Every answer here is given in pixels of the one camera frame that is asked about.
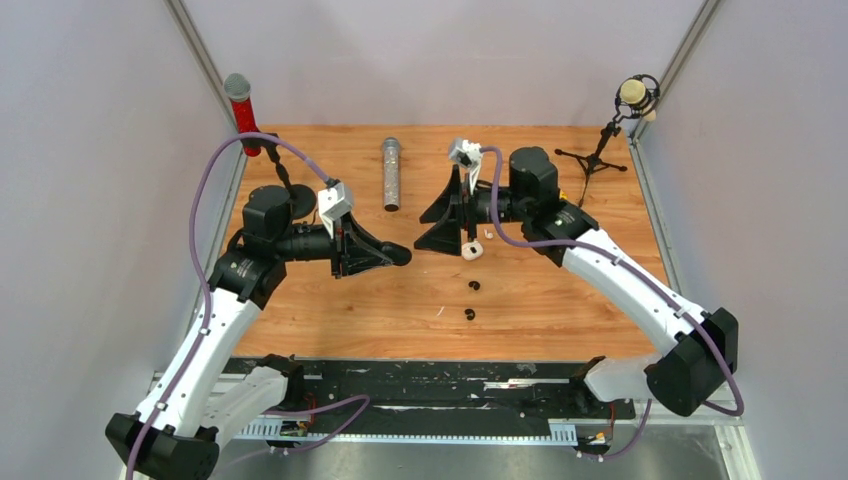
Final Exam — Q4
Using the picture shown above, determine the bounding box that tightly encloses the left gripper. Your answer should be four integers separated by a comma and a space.
274, 211, 392, 280

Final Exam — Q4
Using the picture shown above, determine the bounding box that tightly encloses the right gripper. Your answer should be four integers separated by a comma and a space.
413, 167, 530, 257

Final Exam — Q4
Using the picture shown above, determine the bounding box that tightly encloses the black earbud charging case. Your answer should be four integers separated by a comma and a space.
379, 241, 412, 266

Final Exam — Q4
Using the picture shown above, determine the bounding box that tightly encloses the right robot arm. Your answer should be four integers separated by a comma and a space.
414, 139, 745, 418

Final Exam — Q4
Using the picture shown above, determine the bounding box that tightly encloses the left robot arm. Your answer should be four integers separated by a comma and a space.
105, 183, 412, 479

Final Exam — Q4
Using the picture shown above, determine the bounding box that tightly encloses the white earbud case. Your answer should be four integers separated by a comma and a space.
460, 240, 484, 261

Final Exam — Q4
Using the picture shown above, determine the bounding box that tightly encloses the silver glitter microphone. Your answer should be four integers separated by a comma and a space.
381, 137, 401, 212

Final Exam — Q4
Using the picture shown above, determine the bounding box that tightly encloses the red glitter microphone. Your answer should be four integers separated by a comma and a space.
223, 73, 260, 133

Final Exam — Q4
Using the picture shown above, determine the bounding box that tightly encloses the beige condenser microphone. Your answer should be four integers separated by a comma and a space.
615, 74, 661, 122

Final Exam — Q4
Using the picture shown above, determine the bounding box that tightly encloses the black tripod mic stand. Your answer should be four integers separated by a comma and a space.
554, 87, 629, 207

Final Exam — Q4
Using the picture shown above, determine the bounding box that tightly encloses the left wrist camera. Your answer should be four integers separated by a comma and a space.
316, 181, 354, 238

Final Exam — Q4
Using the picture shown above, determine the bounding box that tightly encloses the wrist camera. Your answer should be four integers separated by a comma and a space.
316, 181, 354, 238
448, 138, 483, 194

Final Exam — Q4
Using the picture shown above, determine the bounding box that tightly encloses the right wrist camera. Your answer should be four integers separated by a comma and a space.
448, 138, 483, 194

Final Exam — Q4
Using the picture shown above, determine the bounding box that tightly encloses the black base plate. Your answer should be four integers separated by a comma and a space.
225, 358, 637, 439

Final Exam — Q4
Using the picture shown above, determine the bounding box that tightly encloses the slotted cable duct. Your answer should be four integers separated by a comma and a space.
218, 417, 579, 446

